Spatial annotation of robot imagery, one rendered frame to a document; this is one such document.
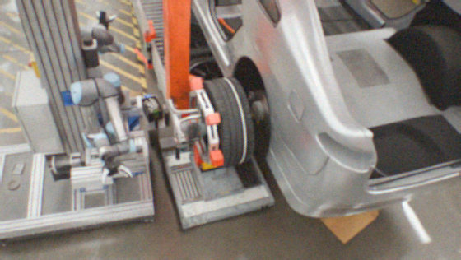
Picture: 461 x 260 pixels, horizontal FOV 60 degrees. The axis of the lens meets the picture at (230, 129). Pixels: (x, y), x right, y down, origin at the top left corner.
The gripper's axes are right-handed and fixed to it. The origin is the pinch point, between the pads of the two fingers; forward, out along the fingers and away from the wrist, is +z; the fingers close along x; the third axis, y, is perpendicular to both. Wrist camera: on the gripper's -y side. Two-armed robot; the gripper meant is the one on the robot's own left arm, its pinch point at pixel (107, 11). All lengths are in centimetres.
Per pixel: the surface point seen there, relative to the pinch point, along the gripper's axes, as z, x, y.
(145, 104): -32, 40, 64
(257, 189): -82, 150, 97
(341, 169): -153, 156, -36
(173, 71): -39, 59, 15
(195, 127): -100, 80, 9
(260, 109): -64, 130, 15
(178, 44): -38, 60, -11
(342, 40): 21, 204, -6
